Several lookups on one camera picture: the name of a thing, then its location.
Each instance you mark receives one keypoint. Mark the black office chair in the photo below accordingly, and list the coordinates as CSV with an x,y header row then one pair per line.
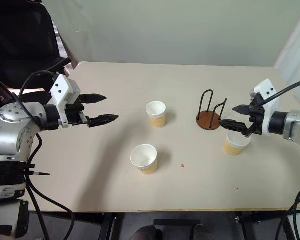
x,y
20,37

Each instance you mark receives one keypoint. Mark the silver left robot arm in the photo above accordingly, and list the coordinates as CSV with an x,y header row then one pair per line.
x,y
7,132

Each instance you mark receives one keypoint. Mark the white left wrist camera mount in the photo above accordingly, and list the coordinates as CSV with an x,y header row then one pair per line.
x,y
63,90

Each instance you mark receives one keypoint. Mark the yellow ribbed paper cup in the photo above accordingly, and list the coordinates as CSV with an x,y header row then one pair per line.
x,y
146,167
157,120
231,148

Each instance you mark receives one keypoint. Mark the white board panel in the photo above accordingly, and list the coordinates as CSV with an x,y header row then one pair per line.
x,y
296,45

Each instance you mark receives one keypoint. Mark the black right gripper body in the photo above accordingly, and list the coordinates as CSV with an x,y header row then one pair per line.
x,y
257,120

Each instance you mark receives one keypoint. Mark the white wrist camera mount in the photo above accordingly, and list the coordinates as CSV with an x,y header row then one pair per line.
x,y
63,90
266,90

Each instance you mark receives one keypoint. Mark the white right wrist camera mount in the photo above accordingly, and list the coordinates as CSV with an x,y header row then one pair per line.
x,y
266,90

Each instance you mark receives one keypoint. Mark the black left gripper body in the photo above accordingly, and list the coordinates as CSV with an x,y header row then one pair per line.
x,y
73,115

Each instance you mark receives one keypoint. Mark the black metal table frame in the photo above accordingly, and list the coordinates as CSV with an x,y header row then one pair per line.
x,y
107,225

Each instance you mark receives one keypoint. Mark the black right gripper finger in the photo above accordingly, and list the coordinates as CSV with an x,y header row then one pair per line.
x,y
242,109
233,125

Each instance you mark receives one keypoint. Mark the dark rounded shape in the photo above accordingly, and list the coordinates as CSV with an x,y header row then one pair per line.
x,y
147,233

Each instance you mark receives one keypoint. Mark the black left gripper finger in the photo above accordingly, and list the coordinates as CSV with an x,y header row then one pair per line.
x,y
102,120
93,98

